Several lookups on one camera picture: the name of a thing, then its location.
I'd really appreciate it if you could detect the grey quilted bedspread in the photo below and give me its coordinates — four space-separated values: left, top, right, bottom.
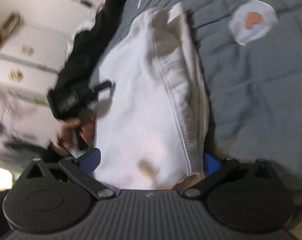
92 0 302 190

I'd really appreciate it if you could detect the white t-shirt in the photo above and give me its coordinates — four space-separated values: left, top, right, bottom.
94 3 209 191

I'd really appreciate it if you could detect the white wardrobe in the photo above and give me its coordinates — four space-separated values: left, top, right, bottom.
0 24 74 106

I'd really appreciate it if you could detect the person's left hand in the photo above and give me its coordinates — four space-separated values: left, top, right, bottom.
52 113 96 156

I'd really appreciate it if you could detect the black clothes pile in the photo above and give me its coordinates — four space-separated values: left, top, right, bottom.
53 0 127 92

